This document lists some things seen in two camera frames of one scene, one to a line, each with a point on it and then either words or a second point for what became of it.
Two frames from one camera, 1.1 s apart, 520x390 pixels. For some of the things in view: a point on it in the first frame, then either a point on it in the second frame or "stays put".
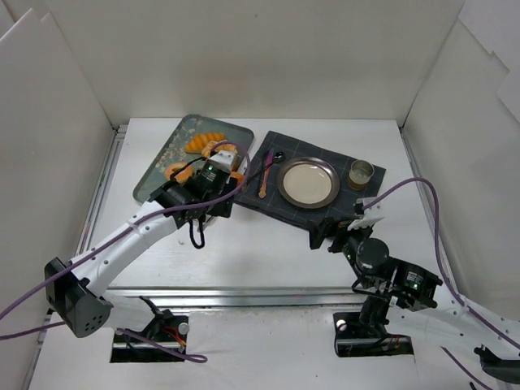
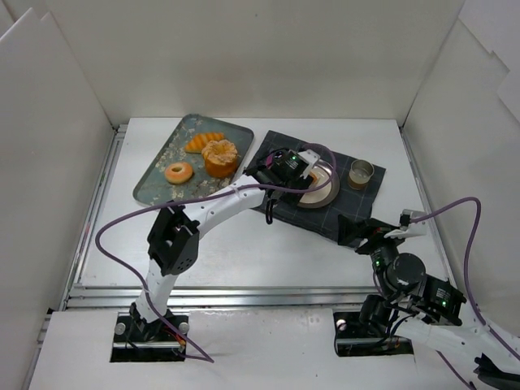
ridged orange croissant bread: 197,144 stays put
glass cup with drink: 360,172 stays put
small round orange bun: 240,177 -> 314,177
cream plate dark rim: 308,183 stays put
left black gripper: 227,193 -> 301,179
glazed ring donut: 181,176 stays put
